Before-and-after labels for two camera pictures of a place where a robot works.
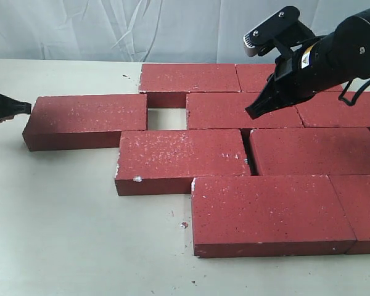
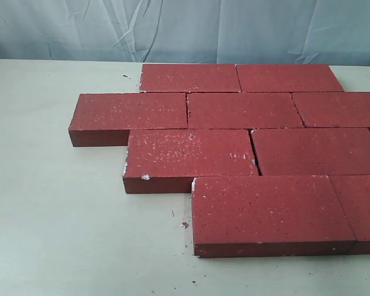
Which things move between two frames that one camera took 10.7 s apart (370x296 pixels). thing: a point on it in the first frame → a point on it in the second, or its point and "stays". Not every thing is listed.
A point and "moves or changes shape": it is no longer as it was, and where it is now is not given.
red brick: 159,162 moves or changes shape
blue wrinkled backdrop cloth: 147,31 stays
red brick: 84,121 moves or changes shape
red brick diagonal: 227,111 stays
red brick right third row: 315,152 stays
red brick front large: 242,216 stays
